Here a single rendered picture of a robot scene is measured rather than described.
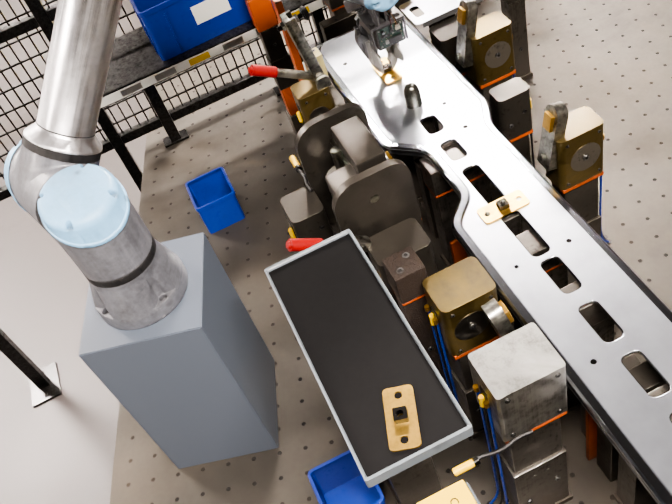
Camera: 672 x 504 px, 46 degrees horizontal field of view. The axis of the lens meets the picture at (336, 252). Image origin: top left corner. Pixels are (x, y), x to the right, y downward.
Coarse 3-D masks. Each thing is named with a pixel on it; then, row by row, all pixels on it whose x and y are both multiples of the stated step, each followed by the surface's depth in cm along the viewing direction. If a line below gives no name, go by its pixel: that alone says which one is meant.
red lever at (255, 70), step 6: (252, 66) 151; (258, 66) 152; (264, 66) 152; (270, 66) 153; (252, 72) 152; (258, 72) 152; (264, 72) 152; (270, 72) 153; (276, 72) 153; (282, 72) 154; (288, 72) 155; (294, 72) 155; (300, 72) 156; (306, 72) 157; (294, 78) 156; (300, 78) 156; (306, 78) 157; (312, 78) 158
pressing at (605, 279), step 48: (336, 48) 174; (432, 48) 167; (384, 96) 160; (432, 96) 156; (480, 96) 153; (384, 144) 150; (432, 144) 147; (480, 144) 144; (528, 192) 134; (480, 240) 130; (576, 240) 125; (528, 288) 121; (624, 288) 117; (576, 336) 114; (624, 336) 112; (576, 384) 109; (624, 384) 108; (624, 432) 103
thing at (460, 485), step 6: (462, 480) 88; (450, 486) 88; (456, 486) 87; (462, 486) 87; (438, 492) 87; (444, 492) 87; (450, 492) 87; (456, 492) 87; (462, 492) 87; (468, 492) 87; (426, 498) 87; (432, 498) 87; (438, 498) 87; (444, 498) 87; (450, 498) 87; (456, 498) 86; (462, 498) 86; (468, 498) 86
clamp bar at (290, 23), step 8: (304, 8) 147; (280, 16) 148; (288, 16) 149; (296, 16) 148; (304, 16) 148; (280, 24) 148; (288, 24) 147; (296, 24) 147; (288, 32) 151; (296, 32) 148; (296, 40) 149; (304, 40) 150; (304, 48) 151; (304, 56) 152; (312, 56) 153; (312, 64) 154; (312, 72) 155; (320, 72) 156
